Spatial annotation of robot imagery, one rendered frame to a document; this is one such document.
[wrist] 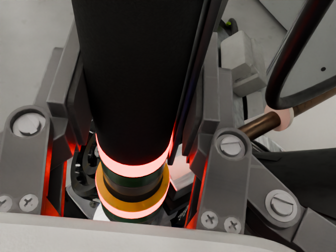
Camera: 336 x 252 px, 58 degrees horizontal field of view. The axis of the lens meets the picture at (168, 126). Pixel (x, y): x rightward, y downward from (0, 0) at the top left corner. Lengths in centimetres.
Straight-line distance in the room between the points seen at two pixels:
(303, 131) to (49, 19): 216
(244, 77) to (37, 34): 194
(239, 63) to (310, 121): 16
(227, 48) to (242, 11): 211
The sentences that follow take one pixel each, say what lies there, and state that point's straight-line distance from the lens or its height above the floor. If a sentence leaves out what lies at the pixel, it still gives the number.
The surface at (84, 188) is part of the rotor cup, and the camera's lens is 36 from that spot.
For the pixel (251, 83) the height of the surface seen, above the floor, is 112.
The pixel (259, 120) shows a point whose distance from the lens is 25.
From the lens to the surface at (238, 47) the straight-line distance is 60.
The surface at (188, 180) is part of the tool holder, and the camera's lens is 21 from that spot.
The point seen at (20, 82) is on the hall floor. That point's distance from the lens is 211.
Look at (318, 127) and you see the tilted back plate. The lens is 54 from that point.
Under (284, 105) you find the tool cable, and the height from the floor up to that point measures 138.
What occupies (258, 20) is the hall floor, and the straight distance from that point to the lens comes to 270.
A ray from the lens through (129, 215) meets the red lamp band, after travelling 18.
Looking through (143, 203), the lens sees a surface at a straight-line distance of 17.
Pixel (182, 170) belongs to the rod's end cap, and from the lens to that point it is 21.
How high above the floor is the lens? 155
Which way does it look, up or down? 58 degrees down
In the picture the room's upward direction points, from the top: 12 degrees clockwise
